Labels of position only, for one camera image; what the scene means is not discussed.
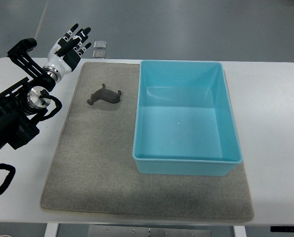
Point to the black table control panel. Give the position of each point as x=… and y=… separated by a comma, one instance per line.
x=282, y=229

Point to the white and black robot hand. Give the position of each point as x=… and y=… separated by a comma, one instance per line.
x=66, y=53

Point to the lower metal floor plate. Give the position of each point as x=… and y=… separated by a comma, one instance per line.
x=99, y=54

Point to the blue plastic box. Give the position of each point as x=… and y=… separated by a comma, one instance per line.
x=184, y=120

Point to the grey metal table crossbar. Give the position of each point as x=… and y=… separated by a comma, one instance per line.
x=123, y=231

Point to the grey felt mat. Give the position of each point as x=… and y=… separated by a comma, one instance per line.
x=93, y=171

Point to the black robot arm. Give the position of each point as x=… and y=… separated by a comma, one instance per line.
x=27, y=102

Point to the brown toy hippo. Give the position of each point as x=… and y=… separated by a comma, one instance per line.
x=105, y=95

